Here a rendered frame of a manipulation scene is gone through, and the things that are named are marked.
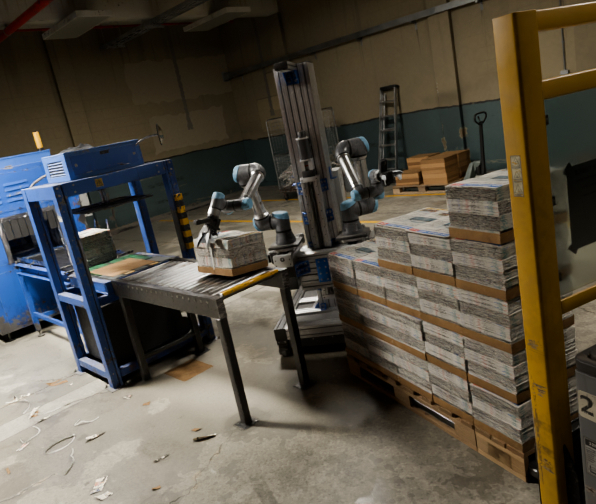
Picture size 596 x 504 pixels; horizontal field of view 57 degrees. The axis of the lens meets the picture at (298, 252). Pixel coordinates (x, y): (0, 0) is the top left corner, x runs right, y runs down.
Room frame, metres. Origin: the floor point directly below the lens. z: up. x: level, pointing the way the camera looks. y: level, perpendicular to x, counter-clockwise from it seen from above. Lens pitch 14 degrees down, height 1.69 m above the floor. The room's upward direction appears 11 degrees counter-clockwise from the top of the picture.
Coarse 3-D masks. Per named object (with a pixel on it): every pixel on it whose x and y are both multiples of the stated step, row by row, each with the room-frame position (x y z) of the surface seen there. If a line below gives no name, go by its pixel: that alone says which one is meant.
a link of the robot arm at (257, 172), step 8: (256, 168) 3.73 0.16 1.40; (256, 176) 3.67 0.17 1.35; (264, 176) 3.72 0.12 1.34; (248, 184) 3.59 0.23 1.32; (256, 184) 3.61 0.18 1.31; (248, 192) 3.51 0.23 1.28; (240, 200) 3.44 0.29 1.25; (248, 200) 3.43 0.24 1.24; (240, 208) 3.44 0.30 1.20; (248, 208) 3.42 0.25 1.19
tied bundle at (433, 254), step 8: (416, 240) 2.49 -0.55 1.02; (424, 240) 2.44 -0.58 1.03; (432, 240) 2.39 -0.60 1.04; (440, 240) 2.34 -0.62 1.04; (448, 240) 2.30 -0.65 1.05; (416, 248) 2.51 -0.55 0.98; (424, 248) 2.45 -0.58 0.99; (432, 248) 2.40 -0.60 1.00; (440, 248) 2.36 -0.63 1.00; (448, 248) 2.30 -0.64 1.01; (416, 256) 2.51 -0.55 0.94; (424, 256) 2.46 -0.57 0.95; (432, 256) 2.41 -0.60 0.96; (440, 256) 2.36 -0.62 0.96; (448, 256) 2.31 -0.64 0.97; (416, 264) 2.51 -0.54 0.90; (424, 264) 2.46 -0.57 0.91; (432, 264) 2.41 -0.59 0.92; (440, 264) 2.36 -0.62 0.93; (448, 264) 2.31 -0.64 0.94; (440, 272) 2.37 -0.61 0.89; (448, 272) 2.32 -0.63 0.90
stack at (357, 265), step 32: (352, 256) 3.15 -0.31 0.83; (384, 288) 2.82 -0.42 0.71; (416, 288) 2.56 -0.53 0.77; (448, 288) 2.34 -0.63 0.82; (384, 320) 2.85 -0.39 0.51; (416, 320) 2.58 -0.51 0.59; (448, 320) 2.36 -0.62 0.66; (384, 352) 2.92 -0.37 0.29; (448, 352) 2.38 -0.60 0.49; (416, 384) 2.67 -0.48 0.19; (448, 384) 2.41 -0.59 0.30; (448, 416) 2.45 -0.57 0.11
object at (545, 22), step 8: (552, 8) 1.72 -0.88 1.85; (560, 8) 1.73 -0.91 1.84; (568, 8) 1.75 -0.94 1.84; (576, 8) 1.76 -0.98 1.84; (584, 8) 1.78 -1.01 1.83; (592, 8) 1.79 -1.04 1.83; (544, 16) 1.70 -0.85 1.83; (552, 16) 1.72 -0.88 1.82; (560, 16) 1.73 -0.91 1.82; (568, 16) 1.75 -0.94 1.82; (576, 16) 1.76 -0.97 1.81; (584, 16) 1.77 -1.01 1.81; (592, 16) 1.79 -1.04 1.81; (544, 24) 1.70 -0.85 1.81; (552, 24) 1.72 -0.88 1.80; (560, 24) 1.73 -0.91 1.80; (568, 24) 1.75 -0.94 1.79; (576, 24) 1.77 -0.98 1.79; (584, 24) 1.85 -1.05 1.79
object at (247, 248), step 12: (216, 240) 3.32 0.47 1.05; (228, 240) 3.24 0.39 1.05; (240, 240) 3.29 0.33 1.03; (252, 240) 3.35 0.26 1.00; (216, 252) 3.33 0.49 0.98; (228, 252) 3.23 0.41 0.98; (240, 252) 3.27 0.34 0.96; (252, 252) 3.33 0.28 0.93; (264, 252) 3.39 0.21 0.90; (228, 264) 3.25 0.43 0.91; (240, 264) 3.26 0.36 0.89
